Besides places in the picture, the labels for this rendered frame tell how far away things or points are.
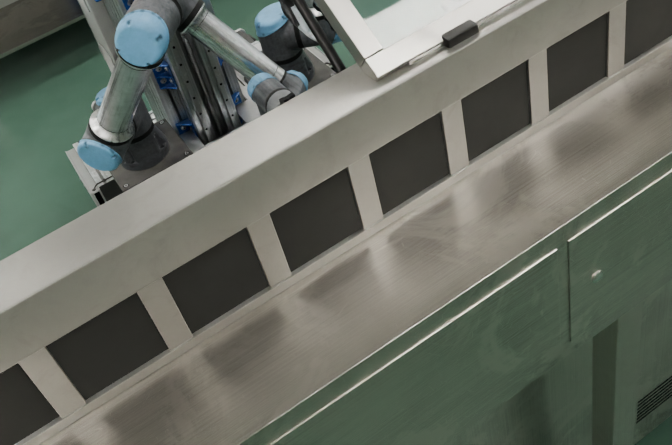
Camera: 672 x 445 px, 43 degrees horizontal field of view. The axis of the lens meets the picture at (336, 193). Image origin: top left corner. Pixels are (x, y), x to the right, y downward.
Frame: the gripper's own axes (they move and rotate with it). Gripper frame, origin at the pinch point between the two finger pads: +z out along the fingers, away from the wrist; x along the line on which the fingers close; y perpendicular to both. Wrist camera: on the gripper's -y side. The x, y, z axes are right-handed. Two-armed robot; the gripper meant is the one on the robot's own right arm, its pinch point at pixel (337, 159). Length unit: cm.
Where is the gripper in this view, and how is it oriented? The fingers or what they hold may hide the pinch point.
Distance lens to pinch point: 185.6
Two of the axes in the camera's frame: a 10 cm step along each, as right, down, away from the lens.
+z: 5.3, 5.0, -6.8
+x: 8.2, -5.0, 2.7
